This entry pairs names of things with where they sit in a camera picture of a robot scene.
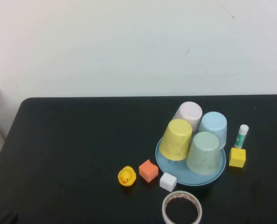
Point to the blue cup stand with pegs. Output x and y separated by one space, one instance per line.
173 170

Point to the yellow plastic cup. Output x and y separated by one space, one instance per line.
175 140

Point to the orange foam block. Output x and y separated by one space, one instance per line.
148 171

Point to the white cube block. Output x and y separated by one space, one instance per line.
168 181

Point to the white green glue stick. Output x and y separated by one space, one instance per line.
241 137

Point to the yellow cube block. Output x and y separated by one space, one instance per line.
237 157

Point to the pale pink plastic cup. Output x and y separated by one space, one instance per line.
190 112

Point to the light blue plastic cup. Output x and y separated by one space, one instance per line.
214 122

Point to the white tape roll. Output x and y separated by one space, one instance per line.
166 203

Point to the yellow rubber duck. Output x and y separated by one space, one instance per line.
126 176

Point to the green plastic cup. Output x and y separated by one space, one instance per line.
204 154

